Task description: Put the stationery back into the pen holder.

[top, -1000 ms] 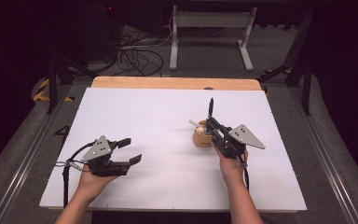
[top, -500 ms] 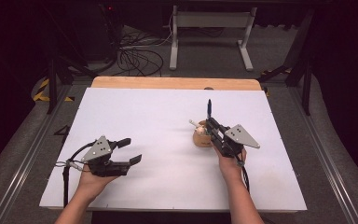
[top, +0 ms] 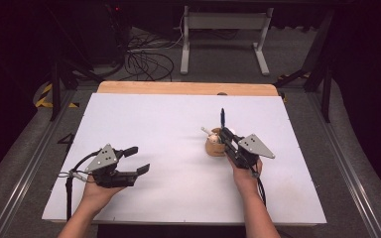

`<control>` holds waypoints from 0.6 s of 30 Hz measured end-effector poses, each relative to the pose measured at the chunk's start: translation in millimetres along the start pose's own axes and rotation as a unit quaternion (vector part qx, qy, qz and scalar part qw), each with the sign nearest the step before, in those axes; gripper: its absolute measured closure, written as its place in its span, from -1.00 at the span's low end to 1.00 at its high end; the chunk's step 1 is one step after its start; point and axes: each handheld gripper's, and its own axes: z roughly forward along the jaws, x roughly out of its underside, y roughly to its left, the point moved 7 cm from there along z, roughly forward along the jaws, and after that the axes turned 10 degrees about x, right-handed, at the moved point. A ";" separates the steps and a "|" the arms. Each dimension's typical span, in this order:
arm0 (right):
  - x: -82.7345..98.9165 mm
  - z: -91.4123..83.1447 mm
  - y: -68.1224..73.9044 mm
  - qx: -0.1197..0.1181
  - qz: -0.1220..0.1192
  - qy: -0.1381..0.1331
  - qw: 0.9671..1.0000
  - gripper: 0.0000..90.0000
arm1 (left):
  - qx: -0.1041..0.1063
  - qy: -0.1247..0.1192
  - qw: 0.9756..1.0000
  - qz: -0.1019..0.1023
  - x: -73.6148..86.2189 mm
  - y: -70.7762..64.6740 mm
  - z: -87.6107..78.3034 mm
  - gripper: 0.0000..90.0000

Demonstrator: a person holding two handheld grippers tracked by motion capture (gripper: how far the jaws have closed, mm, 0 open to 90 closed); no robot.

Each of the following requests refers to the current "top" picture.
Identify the dark box with red light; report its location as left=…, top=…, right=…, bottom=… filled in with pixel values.
left=87, top=0, right=131, bottom=68

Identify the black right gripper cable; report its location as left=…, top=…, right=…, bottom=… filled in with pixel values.
left=250, top=168, right=268, bottom=208

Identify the person's right hand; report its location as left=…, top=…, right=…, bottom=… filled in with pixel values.
left=232, top=158, right=264, bottom=199

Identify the person's left hand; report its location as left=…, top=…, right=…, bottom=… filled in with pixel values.
left=80, top=179, right=127, bottom=214

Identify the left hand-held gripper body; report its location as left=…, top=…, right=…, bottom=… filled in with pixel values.
left=84, top=143, right=139, bottom=189

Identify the aluminium floor rail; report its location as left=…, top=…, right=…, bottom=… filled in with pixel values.
left=306, top=92, right=381, bottom=238
left=0, top=88, right=77, bottom=238

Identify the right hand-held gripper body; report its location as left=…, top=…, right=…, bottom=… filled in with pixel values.
left=227, top=133, right=276, bottom=171

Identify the black metal stand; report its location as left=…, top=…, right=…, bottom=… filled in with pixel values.
left=273, top=9, right=335, bottom=124
left=48, top=59, right=104, bottom=122

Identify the white table board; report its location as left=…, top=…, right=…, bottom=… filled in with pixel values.
left=42, top=92, right=327, bottom=226

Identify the thin grey cable with plug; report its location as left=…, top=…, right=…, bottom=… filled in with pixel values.
left=59, top=169, right=91, bottom=183

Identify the tangle of floor cables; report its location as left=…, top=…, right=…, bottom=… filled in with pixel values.
left=125, top=29, right=185, bottom=82

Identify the wooden cup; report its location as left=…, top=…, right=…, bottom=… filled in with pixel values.
left=205, top=127, right=232, bottom=158

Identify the desk with white frame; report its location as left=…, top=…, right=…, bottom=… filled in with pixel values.
left=180, top=4, right=275, bottom=76

